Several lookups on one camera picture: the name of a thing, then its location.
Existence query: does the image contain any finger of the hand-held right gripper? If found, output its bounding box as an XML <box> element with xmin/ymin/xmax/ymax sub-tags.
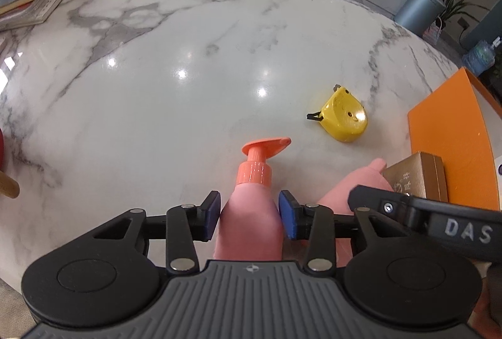
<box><xmin>348</xmin><ymin>185</ymin><xmax>410</xmax><ymax>224</ymax></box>

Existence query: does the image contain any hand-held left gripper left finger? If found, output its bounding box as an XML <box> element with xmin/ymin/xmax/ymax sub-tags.
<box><xmin>59</xmin><ymin>191</ymin><xmax>221</xmax><ymax>275</ymax></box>

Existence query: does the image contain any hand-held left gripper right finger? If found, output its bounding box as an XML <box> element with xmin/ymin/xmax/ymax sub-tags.
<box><xmin>278</xmin><ymin>190</ymin><xmax>436</xmax><ymax>275</ymax></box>

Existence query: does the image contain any pink pump bottle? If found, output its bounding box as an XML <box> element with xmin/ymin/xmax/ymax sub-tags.
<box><xmin>214</xmin><ymin>137</ymin><xmax>293</xmax><ymax>261</ymax></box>

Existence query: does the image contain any gold box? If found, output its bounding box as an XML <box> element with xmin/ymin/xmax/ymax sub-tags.
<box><xmin>382</xmin><ymin>151</ymin><xmax>450</xmax><ymax>203</ymax></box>

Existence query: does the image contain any orange cardboard box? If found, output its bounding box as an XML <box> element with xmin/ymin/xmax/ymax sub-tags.
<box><xmin>408</xmin><ymin>67</ymin><xmax>502</xmax><ymax>212</ymax></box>

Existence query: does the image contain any pink toy figure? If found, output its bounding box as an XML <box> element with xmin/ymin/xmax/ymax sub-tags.
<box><xmin>316</xmin><ymin>158</ymin><xmax>395</xmax><ymax>269</ymax></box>

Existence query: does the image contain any yellow tape measure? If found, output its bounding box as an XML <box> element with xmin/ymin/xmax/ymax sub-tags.
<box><xmin>307</xmin><ymin>85</ymin><xmax>369</xmax><ymax>143</ymax></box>

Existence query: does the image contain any blue water jug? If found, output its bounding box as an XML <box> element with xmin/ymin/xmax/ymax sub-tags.
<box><xmin>463</xmin><ymin>37</ymin><xmax>497</xmax><ymax>77</ymax></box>

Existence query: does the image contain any pink white woven bag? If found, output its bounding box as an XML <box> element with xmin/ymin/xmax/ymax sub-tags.
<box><xmin>423</xmin><ymin>18</ymin><xmax>442</xmax><ymax>46</ymax></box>

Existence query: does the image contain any grey cylindrical bin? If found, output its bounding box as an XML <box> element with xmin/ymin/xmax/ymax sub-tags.
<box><xmin>394</xmin><ymin>0</ymin><xmax>446</xmax><ymax>38</ymax></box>

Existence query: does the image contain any wooden stick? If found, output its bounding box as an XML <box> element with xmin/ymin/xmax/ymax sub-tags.
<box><xmin>0</xmin><ymin>171</ymin><xmax>20</xmax><ymax>199</ymax></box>

